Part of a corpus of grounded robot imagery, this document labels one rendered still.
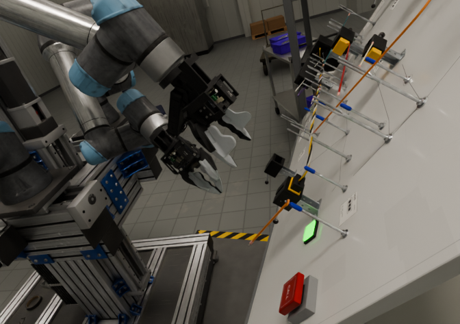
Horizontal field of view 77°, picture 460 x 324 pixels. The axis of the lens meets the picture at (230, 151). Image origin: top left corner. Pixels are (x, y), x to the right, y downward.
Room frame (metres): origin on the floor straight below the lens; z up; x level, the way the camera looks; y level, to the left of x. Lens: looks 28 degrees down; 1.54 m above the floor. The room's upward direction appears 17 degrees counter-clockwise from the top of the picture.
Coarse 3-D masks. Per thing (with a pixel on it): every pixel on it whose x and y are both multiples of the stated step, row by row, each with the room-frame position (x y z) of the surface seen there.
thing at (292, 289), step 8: (288, 280) 0.31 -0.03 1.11; (296, 280) 0.29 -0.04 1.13; (288, 288) 0.29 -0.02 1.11; (296, 288) 0.28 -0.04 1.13; (304, 288) 0.29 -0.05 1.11; (288, 296) 0.28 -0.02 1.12; (296, 296) 0.27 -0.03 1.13; (280, 304) 0.28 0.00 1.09; (288, 304) 0.27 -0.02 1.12; (296, 304) 0.26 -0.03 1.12; (280, 312) 0.27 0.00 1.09; (288, 312) 0.27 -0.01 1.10
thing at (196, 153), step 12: (156, 132) 0.66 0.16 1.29; (168, 132) 0.69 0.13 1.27; (156, 144) 0.64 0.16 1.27; (168, 144) 0.65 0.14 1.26; (180, 144) 0.62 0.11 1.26; (192, 144) 0.67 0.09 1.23; (168, 156) 0.63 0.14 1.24; (180, 156) 0.62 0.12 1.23; (192, 156) 0.60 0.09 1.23; (168, 168) 0.60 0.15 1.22; (180, 168) 0.61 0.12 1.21; (192, 168) 0.64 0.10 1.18
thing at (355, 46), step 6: (342, 30) 0.93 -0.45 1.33; (348, 30) 0.94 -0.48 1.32; (336, 36) 0.95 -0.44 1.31; (342, 36) 0.90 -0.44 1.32; (348, 36) 0.91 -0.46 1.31; (354, 36) 0.92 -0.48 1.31; (336, 42) 0.91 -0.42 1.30; (354, 42) 0.92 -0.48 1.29; (354, 48) 0.92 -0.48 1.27; (360, 48) 0.92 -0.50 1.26; (360, 54) 0.90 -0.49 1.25
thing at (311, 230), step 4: (316, 220) 0.43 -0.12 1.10; (312, 224) 0.42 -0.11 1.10; (316, 224) 0.42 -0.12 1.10; (308, 228) 0.42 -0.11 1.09; (312, 228) 0.41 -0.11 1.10; (316, 228) 0.41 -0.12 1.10; (308, 232) 0.41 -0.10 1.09; (312, 232) 0.40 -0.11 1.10; (316, 232) 0.40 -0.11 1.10; (304, 236) 0.42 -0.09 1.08; (308, 236) 0.40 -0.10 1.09; (312, 236) 0.40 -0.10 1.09; (304, 240) 0.41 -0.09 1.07; (308, 240) 0.40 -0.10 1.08
